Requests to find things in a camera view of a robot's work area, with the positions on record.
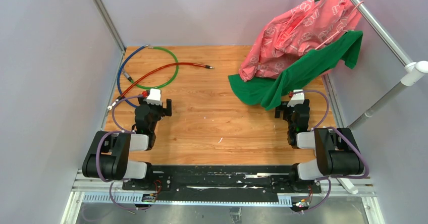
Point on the metal clothes rack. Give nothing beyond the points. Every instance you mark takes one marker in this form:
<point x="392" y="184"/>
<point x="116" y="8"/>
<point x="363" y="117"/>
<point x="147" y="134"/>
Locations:
<point x="389" y="83"/>

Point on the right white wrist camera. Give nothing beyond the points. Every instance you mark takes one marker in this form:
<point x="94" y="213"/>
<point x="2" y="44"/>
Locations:
<point x="296" y="97"/>

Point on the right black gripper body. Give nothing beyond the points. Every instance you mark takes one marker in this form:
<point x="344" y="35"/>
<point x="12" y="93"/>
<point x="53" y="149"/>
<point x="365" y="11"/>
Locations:
<point x="289" y="113"/>

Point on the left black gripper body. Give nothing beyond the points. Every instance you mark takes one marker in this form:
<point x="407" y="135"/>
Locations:
<point x="156" y="111"/>

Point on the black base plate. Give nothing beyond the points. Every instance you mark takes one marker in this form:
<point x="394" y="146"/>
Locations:
<point x="222" y="183"/>

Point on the pink patterned garment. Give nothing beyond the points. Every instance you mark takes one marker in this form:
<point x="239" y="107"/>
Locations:
<point x="291" y="35"/>

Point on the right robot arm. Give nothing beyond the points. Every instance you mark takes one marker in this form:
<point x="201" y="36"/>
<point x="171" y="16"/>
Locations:
<point x="336" y="151"/>

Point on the pink clothes hanger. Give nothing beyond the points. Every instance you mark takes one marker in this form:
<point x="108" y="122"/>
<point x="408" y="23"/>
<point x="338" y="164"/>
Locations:
<point x="340" y="29"/>

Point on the green t-shirt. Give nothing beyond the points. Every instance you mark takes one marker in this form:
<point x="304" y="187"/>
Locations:
<point x="267" y="92"/>

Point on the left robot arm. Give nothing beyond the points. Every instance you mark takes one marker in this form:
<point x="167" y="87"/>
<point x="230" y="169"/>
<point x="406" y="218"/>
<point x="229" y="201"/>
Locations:
<point x="108" y="156"/>

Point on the blue cable lock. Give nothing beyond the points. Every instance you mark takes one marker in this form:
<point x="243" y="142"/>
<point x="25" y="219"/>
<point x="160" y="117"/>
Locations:
<point x="121" y="68"/>

